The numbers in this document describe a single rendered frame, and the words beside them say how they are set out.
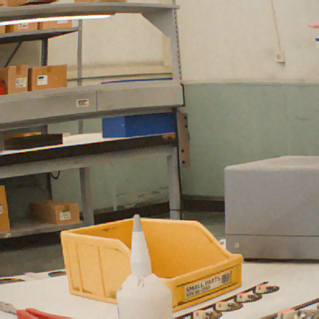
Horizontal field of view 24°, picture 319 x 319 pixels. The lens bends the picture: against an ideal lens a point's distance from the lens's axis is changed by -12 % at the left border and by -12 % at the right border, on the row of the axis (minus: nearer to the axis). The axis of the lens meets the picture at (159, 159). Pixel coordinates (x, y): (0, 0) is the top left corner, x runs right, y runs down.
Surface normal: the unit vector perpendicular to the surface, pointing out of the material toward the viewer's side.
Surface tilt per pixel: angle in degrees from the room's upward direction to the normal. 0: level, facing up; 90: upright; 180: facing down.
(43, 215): 89
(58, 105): 90
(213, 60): 90
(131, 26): 90
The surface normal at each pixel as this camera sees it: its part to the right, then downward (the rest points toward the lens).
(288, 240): -0.68, 0.10
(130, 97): 0.71, 0.01
